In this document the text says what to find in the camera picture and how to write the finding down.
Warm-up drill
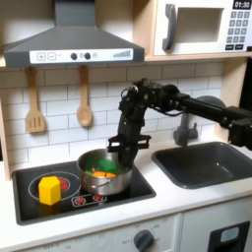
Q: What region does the orange toy carrot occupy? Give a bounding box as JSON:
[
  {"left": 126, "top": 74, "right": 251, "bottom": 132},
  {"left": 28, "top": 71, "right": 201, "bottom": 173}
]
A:
[{"left": 84, "top": 168, "right": 117, "bottom": 180}]

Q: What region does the wooden spoon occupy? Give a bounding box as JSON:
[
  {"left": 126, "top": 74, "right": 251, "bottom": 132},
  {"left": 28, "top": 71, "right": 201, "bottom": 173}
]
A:
[{"left": 76, "top": 65, "right": 94, "bottom": 128}]

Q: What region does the dark grey toy tap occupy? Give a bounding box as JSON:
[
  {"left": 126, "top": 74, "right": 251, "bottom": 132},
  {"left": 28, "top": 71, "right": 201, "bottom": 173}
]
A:
[{"left": 172, "top": 95, "right": 227, "bottom": 149}]

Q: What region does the dark grey toy sink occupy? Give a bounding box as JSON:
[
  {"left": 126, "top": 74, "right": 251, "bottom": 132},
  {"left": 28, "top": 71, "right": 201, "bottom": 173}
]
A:
[{"left": 151, "top": 141, "right": 252, "bottom": 190}]

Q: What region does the yellow toy block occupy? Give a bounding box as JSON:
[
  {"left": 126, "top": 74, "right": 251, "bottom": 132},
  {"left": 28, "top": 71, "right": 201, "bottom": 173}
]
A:
[{"left": 37, "top": 175, "right": 62, "bottom": 207}]

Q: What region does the dark grey oven knob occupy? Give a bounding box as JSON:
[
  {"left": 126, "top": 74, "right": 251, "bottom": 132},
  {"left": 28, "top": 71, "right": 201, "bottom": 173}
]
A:
[{"left": 133, "top": 228, "right": 156, "bottom": 252}]

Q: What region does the wooden slotted spatula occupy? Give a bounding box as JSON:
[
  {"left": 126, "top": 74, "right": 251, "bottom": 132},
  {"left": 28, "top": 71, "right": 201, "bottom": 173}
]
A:
[{"left": 25, "top": 67, "right": 47, "bottom": 134}]

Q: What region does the light wooden shelf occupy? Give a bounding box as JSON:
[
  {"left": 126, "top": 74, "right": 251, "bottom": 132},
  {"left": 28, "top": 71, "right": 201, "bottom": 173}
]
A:
[{"left": 144, "top": 51, "right": 252, "bottom": 63}]

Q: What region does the black toy stove hob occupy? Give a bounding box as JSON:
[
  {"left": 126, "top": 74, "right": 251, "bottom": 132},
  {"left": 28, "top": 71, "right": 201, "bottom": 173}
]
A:
[{"left": 12, "top": 160, "right": 157, "bottom": 226}]

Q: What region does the grey extractor hood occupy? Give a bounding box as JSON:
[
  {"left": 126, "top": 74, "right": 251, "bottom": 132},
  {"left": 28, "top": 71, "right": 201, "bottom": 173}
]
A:
[{"left": 2, "top": 0, "right": 146, "bottom": 69}]

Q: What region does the white toy microwave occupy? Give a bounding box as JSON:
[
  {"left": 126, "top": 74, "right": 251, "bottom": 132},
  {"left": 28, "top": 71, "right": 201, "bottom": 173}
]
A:
[{"left": 153, "top": 0, "right": 252, "bottom": 57}]

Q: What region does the steel pot with handles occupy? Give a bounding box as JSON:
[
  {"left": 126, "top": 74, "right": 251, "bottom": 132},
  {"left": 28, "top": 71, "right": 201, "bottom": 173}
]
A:
[{"left": 77, "top": 148, "right": 134, "bottom": 197}]

